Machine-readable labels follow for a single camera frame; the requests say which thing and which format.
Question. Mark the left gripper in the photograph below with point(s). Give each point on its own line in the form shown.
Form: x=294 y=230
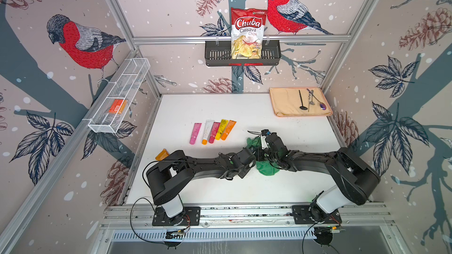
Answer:
x=243 y=174

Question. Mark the green cleaning cloth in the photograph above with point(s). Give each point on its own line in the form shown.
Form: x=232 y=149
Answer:
x=263 y=164

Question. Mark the orange toothpaste tube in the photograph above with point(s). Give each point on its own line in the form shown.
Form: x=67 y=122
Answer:
x=228 y=129

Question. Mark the yellow toothpaste tube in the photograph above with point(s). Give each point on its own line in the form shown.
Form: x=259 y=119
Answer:
x=221 y=128

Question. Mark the red pink toothpaste tube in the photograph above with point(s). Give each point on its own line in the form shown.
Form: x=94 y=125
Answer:
x=214 y=131

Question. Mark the white toothpaste tube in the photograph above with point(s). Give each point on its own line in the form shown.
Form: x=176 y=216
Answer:
x=207 y=131

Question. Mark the magenta toothpaste tube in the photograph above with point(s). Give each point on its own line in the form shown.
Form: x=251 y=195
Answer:
x=195 y=132

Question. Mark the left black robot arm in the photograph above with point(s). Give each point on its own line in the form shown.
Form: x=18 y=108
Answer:
x=168 y=177

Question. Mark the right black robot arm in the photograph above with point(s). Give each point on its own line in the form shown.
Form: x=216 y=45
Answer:
x=354 y=179

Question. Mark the black spoon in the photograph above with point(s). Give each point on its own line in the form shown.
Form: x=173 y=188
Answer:
x=302 y=107

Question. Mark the beige folded cloth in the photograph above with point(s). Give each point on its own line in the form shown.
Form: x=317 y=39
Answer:
x=298 y=100

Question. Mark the pink tray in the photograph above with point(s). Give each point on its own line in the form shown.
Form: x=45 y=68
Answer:
x=300 y=101

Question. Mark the iridescent purple spoon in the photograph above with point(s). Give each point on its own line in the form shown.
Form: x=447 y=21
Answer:
x=321 y=104

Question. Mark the orange snack packet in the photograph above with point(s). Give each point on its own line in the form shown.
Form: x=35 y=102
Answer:
x=162 y=155

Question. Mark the Chuba cassava chips bag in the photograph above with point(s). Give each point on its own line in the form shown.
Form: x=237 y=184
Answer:
x=247 y=32

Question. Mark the orange packet in shelf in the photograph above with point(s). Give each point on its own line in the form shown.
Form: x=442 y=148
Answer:
x=117 y=106

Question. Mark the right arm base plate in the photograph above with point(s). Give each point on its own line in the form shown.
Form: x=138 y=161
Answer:
x=308 y=215

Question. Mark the patterned handle utensil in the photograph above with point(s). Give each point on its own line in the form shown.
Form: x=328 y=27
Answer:
x=309 y=106

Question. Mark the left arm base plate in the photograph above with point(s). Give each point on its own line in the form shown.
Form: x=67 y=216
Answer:
x=190 y=216

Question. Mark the black wire wall basket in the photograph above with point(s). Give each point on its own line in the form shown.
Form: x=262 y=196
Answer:
x=224 y=54

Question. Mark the white wire wall shelf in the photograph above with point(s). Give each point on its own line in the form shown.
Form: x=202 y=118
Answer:
x=125 y=87

